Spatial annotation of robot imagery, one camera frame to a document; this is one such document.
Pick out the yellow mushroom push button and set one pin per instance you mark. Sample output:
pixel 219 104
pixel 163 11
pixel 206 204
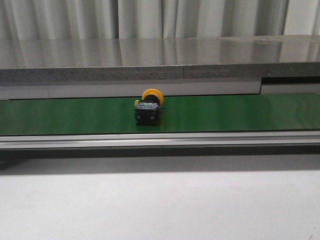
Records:
pixel 147 109

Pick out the green conveyor belt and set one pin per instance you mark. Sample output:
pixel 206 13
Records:
pixel 252 112

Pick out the grey stone-edged back table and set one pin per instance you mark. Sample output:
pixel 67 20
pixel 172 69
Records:
pixel 58 62

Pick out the white pleated curtain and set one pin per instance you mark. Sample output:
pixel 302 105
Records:
pixel 126 19

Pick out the grey rear conveyor rail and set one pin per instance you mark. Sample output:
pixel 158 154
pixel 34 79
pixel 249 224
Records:
pixel 168 87

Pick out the aluminium front conveyor rail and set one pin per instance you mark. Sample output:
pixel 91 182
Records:
pixel 230 138

